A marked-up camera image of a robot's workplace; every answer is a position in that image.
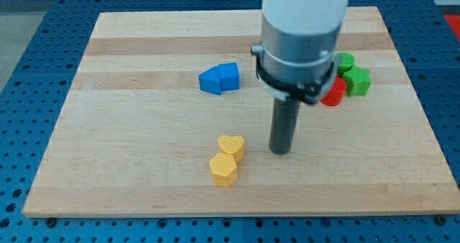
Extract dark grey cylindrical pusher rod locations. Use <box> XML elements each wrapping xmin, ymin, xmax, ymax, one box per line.
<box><xmin>269</xmin><ymin>99</ymin><xmax>300</xmax><ymax>155</ymax></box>

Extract yellow heart block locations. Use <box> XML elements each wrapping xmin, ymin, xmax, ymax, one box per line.
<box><xmin>218</xmin><ymin>134</ymin><xmax>245</xmax><ymax>163</ymax></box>

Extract yellow hexagon block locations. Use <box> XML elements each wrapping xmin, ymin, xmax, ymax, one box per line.
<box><xmin>208</xmin><ymin>152</ymin><xmax>238</xmax><ymax>187</ymax></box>

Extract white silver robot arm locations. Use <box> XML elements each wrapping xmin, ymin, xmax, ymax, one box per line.
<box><xmin>251</xmin><ymin>0</ymin><xmax>349</xmax><ymax>155</ymax></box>

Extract wooden board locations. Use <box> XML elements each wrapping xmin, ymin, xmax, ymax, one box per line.
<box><xmin>23</xmin><ymin>6</ymin><xmax>459</xmax><ymax>218</ymax></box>

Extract red cylinder block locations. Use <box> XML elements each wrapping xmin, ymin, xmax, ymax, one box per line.
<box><xmin>321</xmin><ymin>75</ymin><xmax>347</xmax><ymax>106</ymax></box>

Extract blue pentagon block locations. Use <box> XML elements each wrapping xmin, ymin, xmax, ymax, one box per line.
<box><xmin>218</xmin><ymin>63</ymin><xmax>240</xmax><ymax>91</ymax></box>

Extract green star block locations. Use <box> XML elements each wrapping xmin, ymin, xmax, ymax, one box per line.
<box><xmin>342</xmin><ymin>66</ymin><xmax>372</xmax><ymax>97</ymax></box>

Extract green cylinder block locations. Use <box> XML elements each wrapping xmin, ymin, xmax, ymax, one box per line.
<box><xmin>333</xmin><ymin>52</ymin><xmax>356</xmax><ymax>77</ymax></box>

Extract blue triangular block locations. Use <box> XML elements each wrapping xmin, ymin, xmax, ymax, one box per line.
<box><xmin>198</xmin><ymin>66</ymin><xmax>221</xmax><ymax>95</ymax></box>

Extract red object at edge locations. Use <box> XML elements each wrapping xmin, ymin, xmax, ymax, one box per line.
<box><xmin>444</xmin><ymin>14</ymin><xmax>460</xmax><ymax>40</ymax></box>

